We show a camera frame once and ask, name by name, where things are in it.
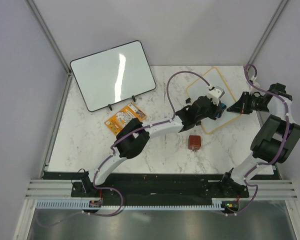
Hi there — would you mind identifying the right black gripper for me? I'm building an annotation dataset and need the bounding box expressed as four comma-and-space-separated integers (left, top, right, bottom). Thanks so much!
226, 91, 269, 115

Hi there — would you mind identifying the blue whiteboard eraser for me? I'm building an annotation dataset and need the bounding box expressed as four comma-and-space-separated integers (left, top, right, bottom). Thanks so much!
215, 102, 227, 118

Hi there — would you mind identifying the small yellow framed whiteboard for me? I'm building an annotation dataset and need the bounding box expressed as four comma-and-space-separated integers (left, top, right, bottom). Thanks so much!
186, 67, 241, 134

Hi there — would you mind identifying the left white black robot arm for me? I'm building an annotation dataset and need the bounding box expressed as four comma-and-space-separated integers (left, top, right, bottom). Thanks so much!
80, 96, 227, 197

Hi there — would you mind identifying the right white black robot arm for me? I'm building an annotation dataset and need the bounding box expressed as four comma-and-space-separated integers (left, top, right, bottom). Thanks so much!
219, 83, 300, 197

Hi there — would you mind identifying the large black framed whiteboard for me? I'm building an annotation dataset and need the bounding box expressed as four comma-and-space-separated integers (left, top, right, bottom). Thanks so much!
70, 40, 157, 112

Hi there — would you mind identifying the brown square box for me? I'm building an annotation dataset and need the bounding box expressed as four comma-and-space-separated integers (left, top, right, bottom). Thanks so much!
188, 135, 202, 152

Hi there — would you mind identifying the orange picture card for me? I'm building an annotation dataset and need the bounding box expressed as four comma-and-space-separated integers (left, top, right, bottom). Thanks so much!
104, 102, 147, 136

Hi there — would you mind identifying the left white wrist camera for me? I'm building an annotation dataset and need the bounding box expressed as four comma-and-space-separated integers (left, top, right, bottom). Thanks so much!
207, 86, 225, 105

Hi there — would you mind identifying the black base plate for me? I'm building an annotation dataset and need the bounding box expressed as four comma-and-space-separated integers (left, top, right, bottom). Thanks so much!
71, 173, 249, 205

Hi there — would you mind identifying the light blue cable duct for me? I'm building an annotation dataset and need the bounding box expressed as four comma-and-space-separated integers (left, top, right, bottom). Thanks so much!
36, 199, 225, 211

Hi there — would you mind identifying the aluminium rail frame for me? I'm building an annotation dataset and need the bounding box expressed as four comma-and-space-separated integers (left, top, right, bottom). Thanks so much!
25, 179, 72, 200

